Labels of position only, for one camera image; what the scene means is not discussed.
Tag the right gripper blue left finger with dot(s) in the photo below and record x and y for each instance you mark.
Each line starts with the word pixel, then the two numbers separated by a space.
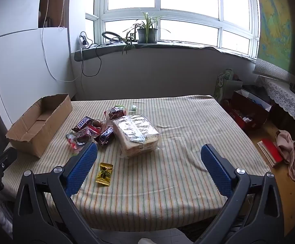
pixel 44 211

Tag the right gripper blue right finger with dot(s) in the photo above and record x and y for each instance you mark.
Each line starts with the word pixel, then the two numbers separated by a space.
pixel 253 211

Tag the red dried fruit packet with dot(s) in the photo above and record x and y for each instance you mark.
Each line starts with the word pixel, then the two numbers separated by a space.
pixel 114 113
pixel 82 137

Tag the yellow candy packet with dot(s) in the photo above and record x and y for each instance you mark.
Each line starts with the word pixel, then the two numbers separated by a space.
pixel 104 174

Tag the Snickers bar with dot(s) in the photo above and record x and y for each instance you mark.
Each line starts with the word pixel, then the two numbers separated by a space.
pixel 105 137
pixel 83 123

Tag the brown chocolate egg packet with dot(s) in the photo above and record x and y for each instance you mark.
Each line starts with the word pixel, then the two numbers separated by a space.
pixel 96 124

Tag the bagged sliced bread loaf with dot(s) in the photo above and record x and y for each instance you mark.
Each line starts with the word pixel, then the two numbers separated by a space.
pixel 136 135

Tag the small green jelly packet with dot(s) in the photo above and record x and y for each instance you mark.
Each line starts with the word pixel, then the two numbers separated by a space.
pixel 133 109

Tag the brown cardboard box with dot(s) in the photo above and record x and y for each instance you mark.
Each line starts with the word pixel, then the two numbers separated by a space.
pixel 35 129

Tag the red book on floor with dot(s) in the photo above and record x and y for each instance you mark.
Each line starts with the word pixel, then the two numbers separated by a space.
pixel 270 151

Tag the striped tablecloth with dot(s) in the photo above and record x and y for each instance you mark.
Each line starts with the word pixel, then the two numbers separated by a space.
pixel 166 188

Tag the beige cloth on floor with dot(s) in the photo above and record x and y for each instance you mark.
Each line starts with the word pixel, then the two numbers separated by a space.
pixel 285 146

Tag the red storage box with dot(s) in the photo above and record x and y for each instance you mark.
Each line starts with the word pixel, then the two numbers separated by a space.
pixel 247 110

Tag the green paper bag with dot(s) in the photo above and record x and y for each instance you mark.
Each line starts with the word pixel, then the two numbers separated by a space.
pixel 226 84

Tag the white lace table cover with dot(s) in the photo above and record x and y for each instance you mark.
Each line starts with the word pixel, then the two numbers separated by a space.
pixel 280 93

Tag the white power strip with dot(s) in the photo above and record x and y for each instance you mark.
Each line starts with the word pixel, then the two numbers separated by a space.
pixel 83 42

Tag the white cabinet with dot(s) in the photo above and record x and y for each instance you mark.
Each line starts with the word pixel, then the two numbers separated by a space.
pixel 34 59

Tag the potted spider plant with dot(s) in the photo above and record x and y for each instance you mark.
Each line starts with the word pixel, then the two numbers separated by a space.
pixel 148 28

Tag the world map poster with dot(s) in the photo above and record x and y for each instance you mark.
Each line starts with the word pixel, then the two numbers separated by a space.
pixel 277 34

